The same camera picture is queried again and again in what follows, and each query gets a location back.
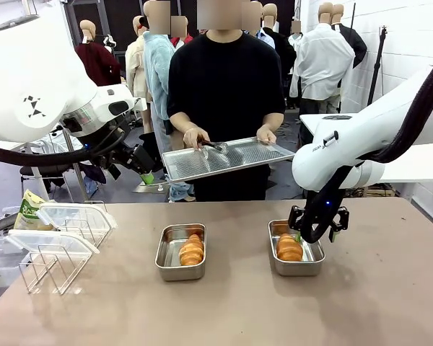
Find mannequin in cream shirt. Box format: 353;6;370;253
125;16;153;134

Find metal floor plate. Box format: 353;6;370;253
132;179;169;195

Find golden croissant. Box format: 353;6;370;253
276;233;304;262
178;233;205;267

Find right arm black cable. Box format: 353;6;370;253
297;50;433;244

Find metal wire rack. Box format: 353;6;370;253
18;201;111;296

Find mannequin in light blue shirt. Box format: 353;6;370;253
143;0;196;202

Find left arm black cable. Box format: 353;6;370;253
0;128;127;169

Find small mannequin in white top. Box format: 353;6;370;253
287;19;304;109

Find person's left hand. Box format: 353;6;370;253
255;124;278;145

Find clear plastic storage bin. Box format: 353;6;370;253
0;236;32;289

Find mannequin in black coat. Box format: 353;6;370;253
261;3;297;109

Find mannequin in red top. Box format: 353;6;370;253
169;16;195;50

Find person's black t-shirt torso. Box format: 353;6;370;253
167;31;286;202

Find black tripod stand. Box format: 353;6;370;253
367;25;389;105

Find mannequin in black white jacket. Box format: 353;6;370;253
331;4;368;69

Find mannequin in maroon jacket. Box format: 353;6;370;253
74;19;123;87

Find perforated metal baking tray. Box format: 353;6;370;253
161;136;296;183

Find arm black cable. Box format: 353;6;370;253
297;50;433;244
0;128;127;169

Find person's right hand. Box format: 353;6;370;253
183;125;211;151

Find silver metal stand pole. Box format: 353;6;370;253
63;136;87;201

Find pair of black boots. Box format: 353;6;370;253
140;131;164;170

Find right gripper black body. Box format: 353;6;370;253
323;190;344;217

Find person's right forearm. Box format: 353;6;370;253
169;111;198;133

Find person's left forearm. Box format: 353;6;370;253
263;112;285;130

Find rectangular steel container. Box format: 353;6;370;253
268;218;326;278
154;223;206;283

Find black handled tongs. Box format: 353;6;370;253
196;140;228;161

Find grey metal tray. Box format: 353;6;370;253
0;212;19;235

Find mannequin in white shirt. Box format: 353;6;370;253
289;1;357;145

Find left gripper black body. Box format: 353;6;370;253
82;142;135;169

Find green yellow printed bag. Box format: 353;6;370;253
13;189;55;231

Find clear white-rimmed container lid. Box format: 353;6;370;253
6;229;100;256
35;201;118;231

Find mannequin in blue collared shirt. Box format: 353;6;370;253
242;1;276;51

